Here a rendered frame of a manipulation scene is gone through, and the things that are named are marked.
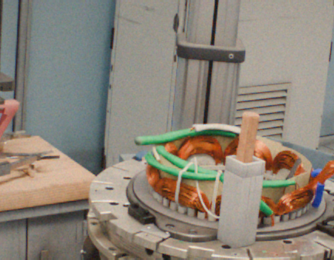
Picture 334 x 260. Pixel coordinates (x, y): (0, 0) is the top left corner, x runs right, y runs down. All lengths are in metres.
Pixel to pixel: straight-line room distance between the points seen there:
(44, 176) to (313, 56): 2.65
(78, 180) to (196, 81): 0.39
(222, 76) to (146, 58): 1.95
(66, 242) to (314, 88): 2.67
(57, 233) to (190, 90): 0.41
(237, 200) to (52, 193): 0.31
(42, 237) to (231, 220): 0.33
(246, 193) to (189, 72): 0.59
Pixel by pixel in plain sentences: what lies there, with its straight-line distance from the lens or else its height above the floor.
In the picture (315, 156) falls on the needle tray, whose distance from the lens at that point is 1.39.
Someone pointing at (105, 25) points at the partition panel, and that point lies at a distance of 3.68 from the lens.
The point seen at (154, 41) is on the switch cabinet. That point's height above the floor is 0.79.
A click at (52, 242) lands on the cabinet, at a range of 1.19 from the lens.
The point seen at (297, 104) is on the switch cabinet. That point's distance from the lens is 3.73.
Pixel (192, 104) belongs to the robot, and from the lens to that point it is 1.50.
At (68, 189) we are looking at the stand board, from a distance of 1.16.
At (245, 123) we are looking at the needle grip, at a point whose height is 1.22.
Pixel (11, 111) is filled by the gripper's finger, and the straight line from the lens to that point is 1.18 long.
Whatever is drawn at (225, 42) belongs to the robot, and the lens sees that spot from 1.49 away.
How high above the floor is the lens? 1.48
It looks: 19 degrees down
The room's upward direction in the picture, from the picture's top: 6 degrees clockwise
